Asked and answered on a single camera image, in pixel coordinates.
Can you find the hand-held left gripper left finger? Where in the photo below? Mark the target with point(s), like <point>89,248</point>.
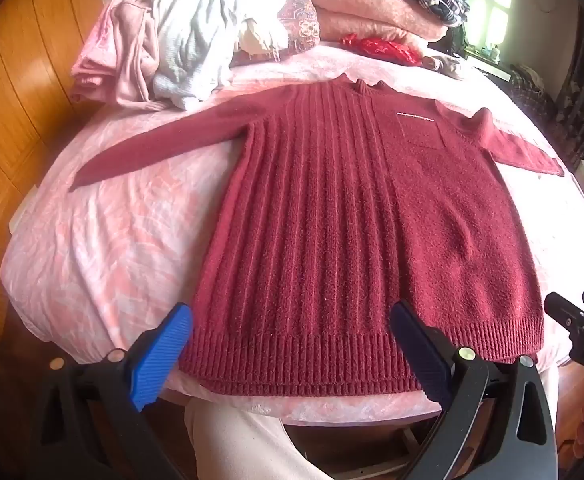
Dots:
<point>162,355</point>

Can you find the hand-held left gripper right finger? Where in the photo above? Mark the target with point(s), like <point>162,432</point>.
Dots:
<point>421,355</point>

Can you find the maroon knit sweater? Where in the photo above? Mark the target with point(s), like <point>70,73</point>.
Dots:
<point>322,235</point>

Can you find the person's beige trouser leg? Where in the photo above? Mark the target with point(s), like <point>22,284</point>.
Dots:
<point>232,445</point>

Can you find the pink patterned bedsheet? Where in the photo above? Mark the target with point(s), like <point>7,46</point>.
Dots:
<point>122,240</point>

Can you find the dark checked garment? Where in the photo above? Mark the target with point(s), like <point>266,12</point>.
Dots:
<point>529,90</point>

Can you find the cluttered side table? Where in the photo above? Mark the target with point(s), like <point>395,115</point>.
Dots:
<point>491,67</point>

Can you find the grey brown cloth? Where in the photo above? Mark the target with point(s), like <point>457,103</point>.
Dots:
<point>444,66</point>

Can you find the pink garment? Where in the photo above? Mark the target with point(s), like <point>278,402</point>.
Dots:
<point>117,60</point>

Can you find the wooden headboard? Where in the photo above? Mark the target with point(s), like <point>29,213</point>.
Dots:
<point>12,85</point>

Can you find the bright red cloth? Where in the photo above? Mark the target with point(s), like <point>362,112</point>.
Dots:
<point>386,47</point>

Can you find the white knit garment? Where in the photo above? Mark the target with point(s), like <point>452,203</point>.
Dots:
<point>197,45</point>

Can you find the cream cloth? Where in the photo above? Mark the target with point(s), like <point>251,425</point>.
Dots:
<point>259,40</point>

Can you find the red patterned pillow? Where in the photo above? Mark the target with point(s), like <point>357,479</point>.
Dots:
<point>302,25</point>

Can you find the folded pink blanket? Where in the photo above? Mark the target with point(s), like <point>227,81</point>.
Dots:
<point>371,5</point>

